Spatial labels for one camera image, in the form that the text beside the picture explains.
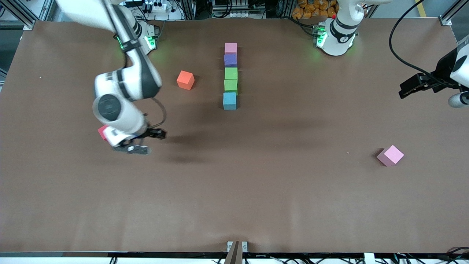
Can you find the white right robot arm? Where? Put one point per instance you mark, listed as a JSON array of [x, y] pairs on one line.
[[84, 11]]

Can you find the brown table cover sheet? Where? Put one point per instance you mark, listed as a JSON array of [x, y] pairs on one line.
[[234, 201]]

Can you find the red foam cube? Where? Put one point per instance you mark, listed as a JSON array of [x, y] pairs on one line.
[[102, 132]]

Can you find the small metal bracket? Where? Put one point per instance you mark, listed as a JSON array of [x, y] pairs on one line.
[[229, 246], [244, 246]]

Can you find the blue foam cube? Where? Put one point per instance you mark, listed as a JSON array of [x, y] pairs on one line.
[[229, 101]]

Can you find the green foam cube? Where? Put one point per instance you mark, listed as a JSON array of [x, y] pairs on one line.
[[231, 73], [231, 86]]

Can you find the white power strip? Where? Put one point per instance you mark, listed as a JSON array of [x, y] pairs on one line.
[[161, 8]]

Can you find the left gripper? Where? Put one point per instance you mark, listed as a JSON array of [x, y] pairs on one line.
[[442, 72]]

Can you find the brown wooden strip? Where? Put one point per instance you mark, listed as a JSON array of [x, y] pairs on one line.
[[234, 256]]

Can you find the pink foam cube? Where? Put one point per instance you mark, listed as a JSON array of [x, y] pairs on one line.
[[392, 154], [231, 48]]

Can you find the aluminium frame profile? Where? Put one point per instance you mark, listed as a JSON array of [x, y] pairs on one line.
[[449, 16], [16, 13]]

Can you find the purple foam cube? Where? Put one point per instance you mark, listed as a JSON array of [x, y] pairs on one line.
[[230, 60]]

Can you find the black equipment rack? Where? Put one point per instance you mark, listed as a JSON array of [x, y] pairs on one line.
[[234, 7]]

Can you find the orange foam cube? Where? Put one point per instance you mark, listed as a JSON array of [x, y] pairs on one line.
[[185, 79]]

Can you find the bag of orange items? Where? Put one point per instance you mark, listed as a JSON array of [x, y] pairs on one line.
[[311, 10]]

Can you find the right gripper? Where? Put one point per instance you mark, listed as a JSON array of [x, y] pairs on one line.
[[153, 132]]

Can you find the white block under table edge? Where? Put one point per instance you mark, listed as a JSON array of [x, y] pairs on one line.
[[369, 259]]

